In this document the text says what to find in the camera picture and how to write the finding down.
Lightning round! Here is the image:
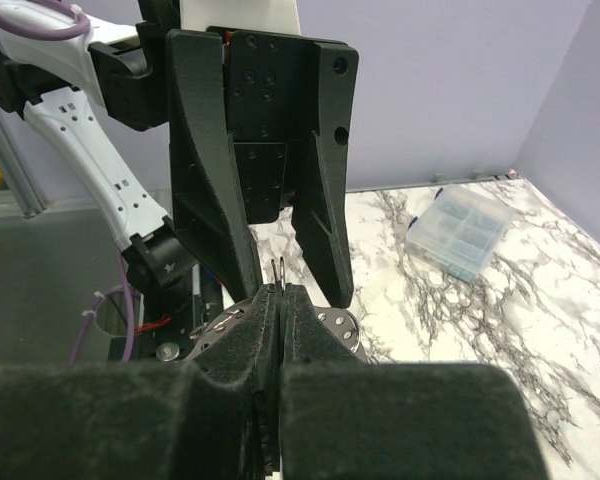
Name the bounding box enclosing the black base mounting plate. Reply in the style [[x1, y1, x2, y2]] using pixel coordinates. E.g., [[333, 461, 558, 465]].
[[107, 264, 226, 364]]

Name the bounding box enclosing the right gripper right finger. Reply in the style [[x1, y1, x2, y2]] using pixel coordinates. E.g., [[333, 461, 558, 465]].
[[280, 284, 548, 479]]

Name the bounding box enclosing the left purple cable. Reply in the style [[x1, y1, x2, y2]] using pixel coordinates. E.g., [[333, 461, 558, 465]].
[[0, 0, 141, 364]]

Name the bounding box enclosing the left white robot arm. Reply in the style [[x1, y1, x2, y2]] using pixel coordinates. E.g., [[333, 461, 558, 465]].
[[0, 1, 359, 312]]

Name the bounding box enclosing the aluminium extrusion rail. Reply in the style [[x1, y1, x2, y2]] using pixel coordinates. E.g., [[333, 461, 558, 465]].
[[0, 120, 45, 218]]

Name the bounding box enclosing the keyring bunch with keys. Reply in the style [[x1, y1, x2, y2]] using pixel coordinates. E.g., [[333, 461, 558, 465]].
[[187, 255, 369, 364]]

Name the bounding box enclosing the clear plastic organizer box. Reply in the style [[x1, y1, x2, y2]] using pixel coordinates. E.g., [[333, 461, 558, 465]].
[[405, 185, 515, 283]]

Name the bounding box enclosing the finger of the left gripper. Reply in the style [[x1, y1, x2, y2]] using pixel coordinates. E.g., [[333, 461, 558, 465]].
[[292, 40, 359, 308], [166, 29, 260, 300]]

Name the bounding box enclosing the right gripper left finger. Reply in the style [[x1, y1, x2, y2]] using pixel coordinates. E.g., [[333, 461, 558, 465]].
[[0, 285, 280, 479]]

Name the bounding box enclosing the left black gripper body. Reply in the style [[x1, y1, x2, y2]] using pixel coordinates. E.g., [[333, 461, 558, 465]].
[[222, 29, 320, 225]]

